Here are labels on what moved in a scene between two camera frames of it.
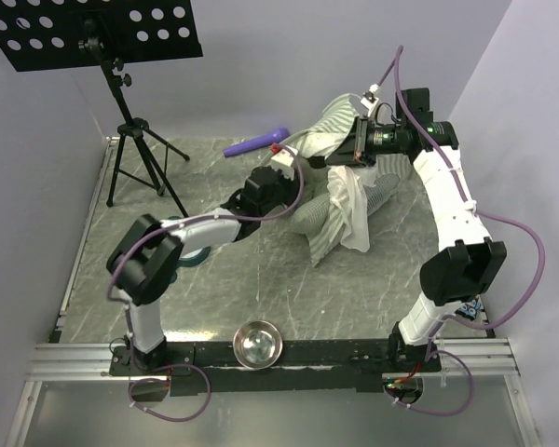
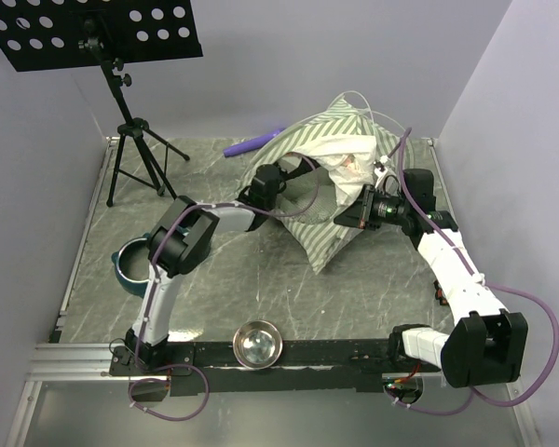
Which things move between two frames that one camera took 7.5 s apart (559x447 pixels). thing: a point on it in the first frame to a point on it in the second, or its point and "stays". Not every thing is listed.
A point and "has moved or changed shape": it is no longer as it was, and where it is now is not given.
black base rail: [304, 368] stays
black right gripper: [355, 148] to [362, 217]
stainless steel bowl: [257, 345] stays
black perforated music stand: [47, 33] stays
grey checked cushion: [310, 214] has moved or changed shape
